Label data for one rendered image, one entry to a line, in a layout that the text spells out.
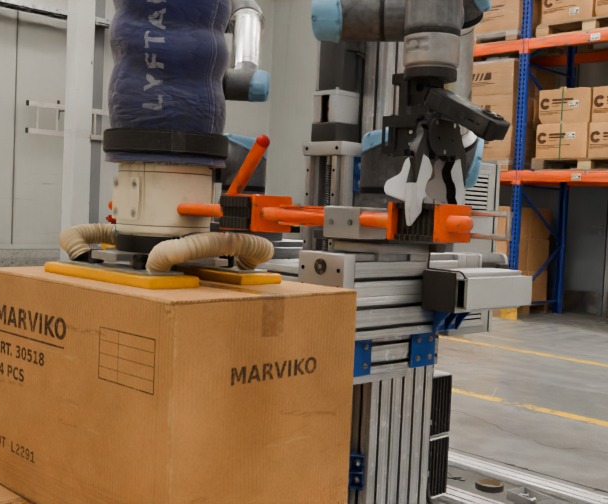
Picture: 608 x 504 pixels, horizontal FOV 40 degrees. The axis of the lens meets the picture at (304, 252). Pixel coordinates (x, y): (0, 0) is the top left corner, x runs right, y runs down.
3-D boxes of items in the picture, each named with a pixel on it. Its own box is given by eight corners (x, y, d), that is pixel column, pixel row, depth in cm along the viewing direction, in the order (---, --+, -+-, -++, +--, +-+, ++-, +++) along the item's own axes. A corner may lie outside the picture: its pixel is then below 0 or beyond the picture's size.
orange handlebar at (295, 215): (73, 212, 171) (73, 194, 171) (191, 215, 193) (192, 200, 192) (454, 238, 106) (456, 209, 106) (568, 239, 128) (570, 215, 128)
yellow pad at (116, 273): (43, 272, 157) (44, 245, 157) (90, 271, 164) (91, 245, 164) (150, 290, 133) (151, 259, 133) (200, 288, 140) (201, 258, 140)
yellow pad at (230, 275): (130, 270, 170) (130, 245, 170) (170, 269, 177) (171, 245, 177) (240, 286, 147) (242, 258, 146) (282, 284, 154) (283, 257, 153)
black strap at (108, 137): (78, 151, 154) (79, 129, 154) (180, 161, 170) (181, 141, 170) (150, 150, 138) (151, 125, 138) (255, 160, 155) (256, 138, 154)
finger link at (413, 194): (382, 224, 113) (401, 163, 115) (417, 226, 109) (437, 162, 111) (368, 215, 111) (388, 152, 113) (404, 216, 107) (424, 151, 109)
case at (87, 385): (-21, 472, 163) (-16, 267, 161) (150, 438, 192) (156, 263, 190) (165, 576, 122) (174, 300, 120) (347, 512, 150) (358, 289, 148)
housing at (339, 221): (320, 236, 122) (322, 205, 122) (351, 236, 127) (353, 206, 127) (357, 239, 117) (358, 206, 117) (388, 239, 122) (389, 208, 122)
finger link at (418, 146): (417, 193, 111) (435, 134, 113) (428, 193, 110) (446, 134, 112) (398, 177, 108) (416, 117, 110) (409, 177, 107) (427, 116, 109)
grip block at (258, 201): (215, 229, 137) (216, 192, 136) (259, 230, 144) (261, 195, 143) (249, 232, 131) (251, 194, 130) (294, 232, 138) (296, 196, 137)
